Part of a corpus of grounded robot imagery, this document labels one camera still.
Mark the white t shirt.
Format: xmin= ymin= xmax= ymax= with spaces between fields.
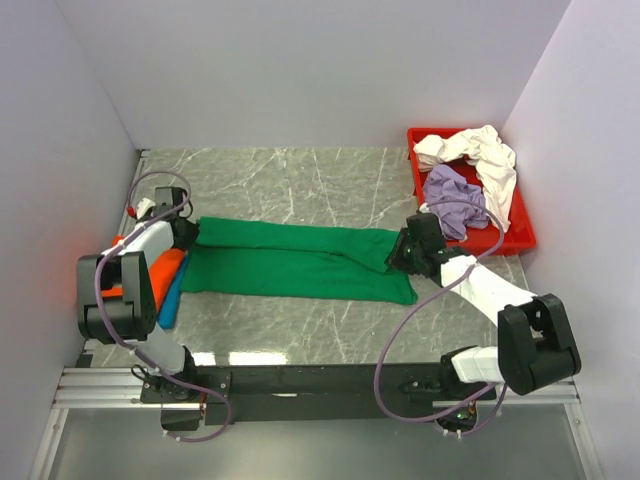
xmin=413 ymin=125 xmax=517 ymax=232

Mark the green t shirt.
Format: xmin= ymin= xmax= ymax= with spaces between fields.
xmin=181 ymin=217 xmax=418 ymax=305

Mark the lilac t shirt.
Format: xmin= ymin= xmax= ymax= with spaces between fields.
xmin=423 ymin=165 xmax=489 ymax=241

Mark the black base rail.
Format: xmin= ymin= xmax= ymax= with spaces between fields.
xmin=54 ymin=362 xmax=501 ymax=431

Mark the folded teal t shirt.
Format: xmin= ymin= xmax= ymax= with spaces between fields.
xmin=157 ymin=257 xmax=189 ymax=330

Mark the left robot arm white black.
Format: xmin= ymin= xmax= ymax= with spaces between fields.
xmin=76 ymin=187 xmax=199 ymax=384

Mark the red plastic bin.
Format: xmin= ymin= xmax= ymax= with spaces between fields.
xmin=407 ymin=127 xmax=536 ymax=256

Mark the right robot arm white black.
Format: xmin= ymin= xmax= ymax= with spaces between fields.
xmin=386 ymin=213 xmax=582 ymax=397

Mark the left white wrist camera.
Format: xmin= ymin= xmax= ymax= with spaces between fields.
xmin=127 ymin=198 xmax=155 ymax=220

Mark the folded orange t shirt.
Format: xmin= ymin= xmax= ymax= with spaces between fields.
xmin=114 ymin=236 xmax=186 ymax=312

